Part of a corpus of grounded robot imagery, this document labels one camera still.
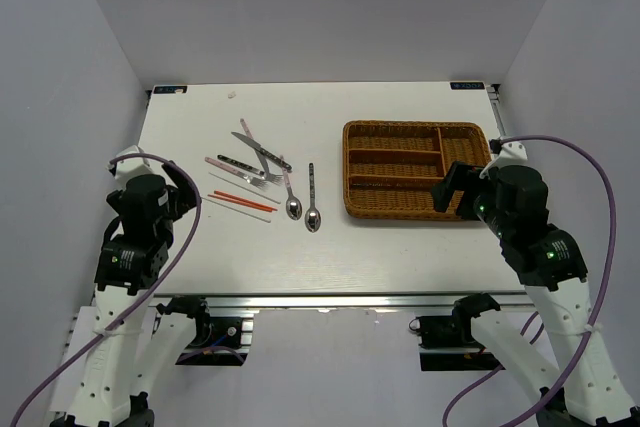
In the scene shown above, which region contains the orange chopstick upper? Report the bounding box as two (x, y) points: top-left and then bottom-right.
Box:
(209, 191), (276, 212)

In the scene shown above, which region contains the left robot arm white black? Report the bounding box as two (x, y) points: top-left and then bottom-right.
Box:
(52, 154), (212, 426)

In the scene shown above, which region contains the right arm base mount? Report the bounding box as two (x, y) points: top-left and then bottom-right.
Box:
(408, 316), (498, 372)

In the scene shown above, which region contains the knife with pink handle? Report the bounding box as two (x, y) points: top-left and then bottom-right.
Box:
(240, 118), (272, 181)

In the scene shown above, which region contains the blue label left corner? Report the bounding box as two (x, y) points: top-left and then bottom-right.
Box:
(152, 85), (188, 95)

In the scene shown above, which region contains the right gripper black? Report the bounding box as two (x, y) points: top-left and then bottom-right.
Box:
(429, 160), (511, 237)

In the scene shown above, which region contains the white chopstick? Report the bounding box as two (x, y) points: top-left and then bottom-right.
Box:
(200, 196), (271, 223)
(208, 172), (282, 205)

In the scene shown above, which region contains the fork with pink handle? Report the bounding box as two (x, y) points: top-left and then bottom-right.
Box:
(204, 157), (268, 190)

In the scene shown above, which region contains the fork with black handle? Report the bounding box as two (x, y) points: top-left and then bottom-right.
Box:
(217, 155), (283, 185)

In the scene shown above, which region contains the white chopstick upper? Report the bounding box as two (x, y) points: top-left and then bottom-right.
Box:
(208, 172), (282, 205)

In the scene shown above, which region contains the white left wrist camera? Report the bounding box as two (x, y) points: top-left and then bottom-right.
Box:
(107, 157), (153, 189)

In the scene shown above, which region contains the white chopstick lower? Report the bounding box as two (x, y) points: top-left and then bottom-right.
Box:
(200, 196), (271, 223)

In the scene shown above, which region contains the woven wicker cutlery tray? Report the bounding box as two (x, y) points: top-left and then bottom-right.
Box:
(342, 120), (491, 221)

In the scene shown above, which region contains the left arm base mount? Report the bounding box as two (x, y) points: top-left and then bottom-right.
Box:
(154, 296), (247, 366)

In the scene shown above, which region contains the knife with black handle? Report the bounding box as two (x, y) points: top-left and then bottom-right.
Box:
(232, 132), (292, 173)

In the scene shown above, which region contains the orange chopstick lower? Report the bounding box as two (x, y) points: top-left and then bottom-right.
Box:
(207, 194), (277, 213)

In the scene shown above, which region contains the aluminium rail front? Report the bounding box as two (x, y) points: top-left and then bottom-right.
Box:
(92, 291), (536, 311)

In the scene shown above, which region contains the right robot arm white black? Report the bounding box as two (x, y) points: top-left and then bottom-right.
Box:
(432, 162), (639, 426)

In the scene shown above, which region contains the orange chopstick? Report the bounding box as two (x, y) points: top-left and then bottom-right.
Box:
(209, 191), (276, 212)
(207, 194), (277, 213)

